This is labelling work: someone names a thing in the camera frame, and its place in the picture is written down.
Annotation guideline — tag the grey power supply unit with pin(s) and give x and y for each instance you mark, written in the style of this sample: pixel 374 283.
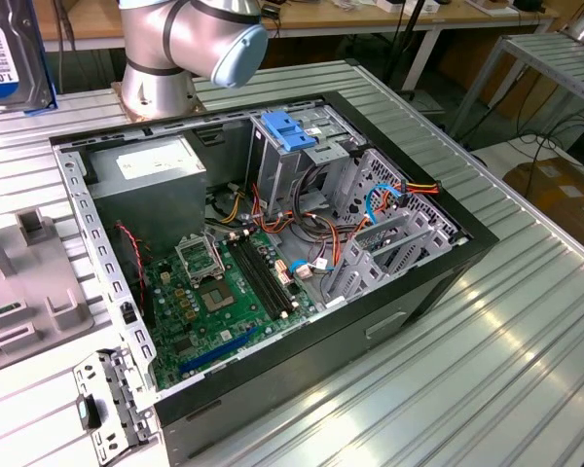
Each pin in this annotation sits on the grey power supply unit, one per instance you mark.
pixel 151 194

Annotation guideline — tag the metal disk bay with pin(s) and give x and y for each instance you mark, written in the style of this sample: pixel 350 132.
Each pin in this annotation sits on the metal disk bay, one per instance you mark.
pixel 362 265

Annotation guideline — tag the blue drive cage latch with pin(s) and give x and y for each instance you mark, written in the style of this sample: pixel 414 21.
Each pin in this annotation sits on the blue drive cage latch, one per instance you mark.
pixel 284 131

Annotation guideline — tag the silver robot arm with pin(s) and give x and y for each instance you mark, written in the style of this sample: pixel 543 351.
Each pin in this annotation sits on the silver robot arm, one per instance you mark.
pixel 151 82

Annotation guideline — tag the black RAM slot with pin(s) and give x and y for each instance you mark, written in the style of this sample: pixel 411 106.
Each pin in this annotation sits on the black RAM slot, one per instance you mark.
pixel 254 280
pixel 267 273

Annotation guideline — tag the metal card retention bracket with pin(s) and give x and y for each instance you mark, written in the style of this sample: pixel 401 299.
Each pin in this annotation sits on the metal card retention bracket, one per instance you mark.
pixel 119 404

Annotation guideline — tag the metal optical drive cage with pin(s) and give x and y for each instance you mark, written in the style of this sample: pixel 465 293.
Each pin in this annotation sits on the metal optical drive cage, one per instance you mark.
pixel 277 170

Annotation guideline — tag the blue expansion slot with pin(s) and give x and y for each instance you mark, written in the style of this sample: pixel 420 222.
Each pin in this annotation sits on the blue expansion slot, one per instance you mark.
pixel 219 351

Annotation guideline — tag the CPU socket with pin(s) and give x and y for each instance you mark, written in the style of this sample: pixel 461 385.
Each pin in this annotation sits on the CPU socket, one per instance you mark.
pixel 216 297

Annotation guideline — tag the hard disk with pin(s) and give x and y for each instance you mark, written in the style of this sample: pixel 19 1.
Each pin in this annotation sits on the hard disk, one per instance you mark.
pixel 10 48

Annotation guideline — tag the brown cardboard floor box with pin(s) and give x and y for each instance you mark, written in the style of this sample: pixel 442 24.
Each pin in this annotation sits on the brown cardboard floor box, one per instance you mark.
pixel 559 194

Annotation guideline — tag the grey parts rack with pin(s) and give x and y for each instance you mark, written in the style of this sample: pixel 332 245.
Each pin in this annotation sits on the grey parts rack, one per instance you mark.
pixel 34 277

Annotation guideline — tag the black open PC case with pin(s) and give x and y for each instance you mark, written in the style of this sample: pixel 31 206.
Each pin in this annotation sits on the black open PC case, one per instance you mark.
pixel 321 350

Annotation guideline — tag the black blue bracket latch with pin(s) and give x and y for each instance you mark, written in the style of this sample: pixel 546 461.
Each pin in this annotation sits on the black blue bracket latch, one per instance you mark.
pixel 83 411

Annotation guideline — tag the wooden desk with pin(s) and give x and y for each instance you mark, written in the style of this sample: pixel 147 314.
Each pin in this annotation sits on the wooden desk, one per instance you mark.
pixel 321 19

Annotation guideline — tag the green motherboard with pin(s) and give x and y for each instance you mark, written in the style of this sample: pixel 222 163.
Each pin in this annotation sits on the green motherboard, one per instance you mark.
pixel 209 335

